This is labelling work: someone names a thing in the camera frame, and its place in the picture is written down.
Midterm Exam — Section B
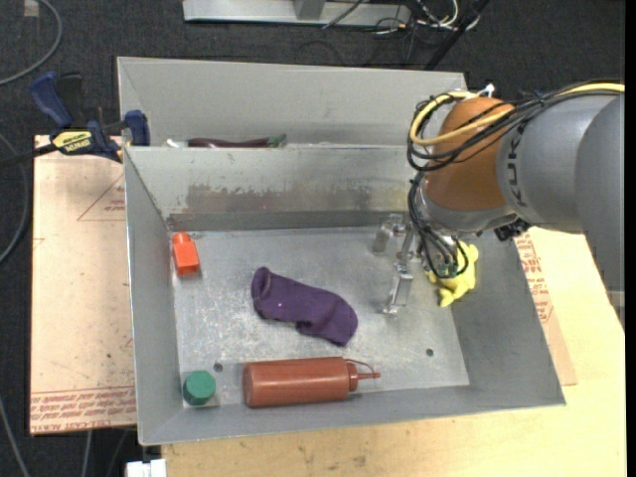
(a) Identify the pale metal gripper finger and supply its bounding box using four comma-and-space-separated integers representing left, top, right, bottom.
381, 263, 415, 316
372, 214, 405, 255

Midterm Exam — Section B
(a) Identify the yellow soft toy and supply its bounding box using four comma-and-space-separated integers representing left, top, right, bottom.
424, 241, 481, 309

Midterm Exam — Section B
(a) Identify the grey metal bin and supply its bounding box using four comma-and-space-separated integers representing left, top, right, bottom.
116, 56, 567, 447

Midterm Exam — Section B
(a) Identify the purple sock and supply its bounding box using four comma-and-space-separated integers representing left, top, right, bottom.
249, 265, 360, 347

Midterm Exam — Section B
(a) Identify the red-brown squeeze bottle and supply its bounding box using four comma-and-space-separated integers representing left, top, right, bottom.
241, 356, 383, 409

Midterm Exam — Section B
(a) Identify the orange block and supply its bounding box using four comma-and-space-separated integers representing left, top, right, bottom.
171, 232, 202, 277

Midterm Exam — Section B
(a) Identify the green hexagonal block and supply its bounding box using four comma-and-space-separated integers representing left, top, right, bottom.
182, 370, 219, 408

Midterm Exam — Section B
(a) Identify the brown cardboard board red print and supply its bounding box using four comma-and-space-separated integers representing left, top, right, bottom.
29, 134, 579, 437

